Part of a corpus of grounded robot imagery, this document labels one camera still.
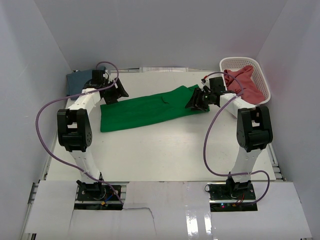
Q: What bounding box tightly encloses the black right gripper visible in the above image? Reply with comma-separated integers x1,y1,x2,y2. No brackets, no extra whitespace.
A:
185,87,215,112

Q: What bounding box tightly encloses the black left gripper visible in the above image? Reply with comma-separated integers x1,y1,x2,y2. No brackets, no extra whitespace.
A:
102,77,128,105

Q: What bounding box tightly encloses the green t shirt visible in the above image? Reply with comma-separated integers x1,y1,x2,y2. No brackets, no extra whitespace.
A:
100,85,202,133

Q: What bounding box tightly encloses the pink t shirt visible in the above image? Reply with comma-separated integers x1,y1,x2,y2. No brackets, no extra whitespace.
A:
224,65,265,105

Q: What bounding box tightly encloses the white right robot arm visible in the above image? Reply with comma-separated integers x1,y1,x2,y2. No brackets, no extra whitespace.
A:
185,77,273,200

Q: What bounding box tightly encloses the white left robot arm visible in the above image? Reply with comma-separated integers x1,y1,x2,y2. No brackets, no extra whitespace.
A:
57,69,129,200

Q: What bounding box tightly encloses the white paper label strip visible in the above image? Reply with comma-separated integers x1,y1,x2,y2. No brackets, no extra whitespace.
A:
139,67,189,73

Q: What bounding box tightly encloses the folded blue t shirt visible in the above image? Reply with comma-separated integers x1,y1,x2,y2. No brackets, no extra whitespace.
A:
66,68,94,96

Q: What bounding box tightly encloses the white perforated plastic basket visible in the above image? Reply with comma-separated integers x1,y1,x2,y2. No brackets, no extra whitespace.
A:
219,57,271,105

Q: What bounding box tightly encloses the white paper sheet front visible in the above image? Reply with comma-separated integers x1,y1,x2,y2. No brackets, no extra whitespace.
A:
25,181,312,240

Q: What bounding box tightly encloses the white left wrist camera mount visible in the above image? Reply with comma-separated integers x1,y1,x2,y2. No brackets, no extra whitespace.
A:
104,70,119,87

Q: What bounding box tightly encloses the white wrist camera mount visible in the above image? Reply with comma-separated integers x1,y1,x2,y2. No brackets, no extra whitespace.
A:
200,78,211,93
104,70,119,87

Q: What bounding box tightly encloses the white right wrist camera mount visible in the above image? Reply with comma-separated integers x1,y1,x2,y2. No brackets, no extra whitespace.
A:
200,78,211,93

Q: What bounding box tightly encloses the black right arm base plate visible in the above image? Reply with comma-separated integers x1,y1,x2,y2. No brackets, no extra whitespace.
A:
204,183,258,213

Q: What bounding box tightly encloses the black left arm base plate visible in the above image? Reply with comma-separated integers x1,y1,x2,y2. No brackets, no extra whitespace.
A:
74,180,123,211

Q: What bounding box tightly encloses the aluminium table edge rail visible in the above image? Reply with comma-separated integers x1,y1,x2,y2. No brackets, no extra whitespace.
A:
267,143,287,182

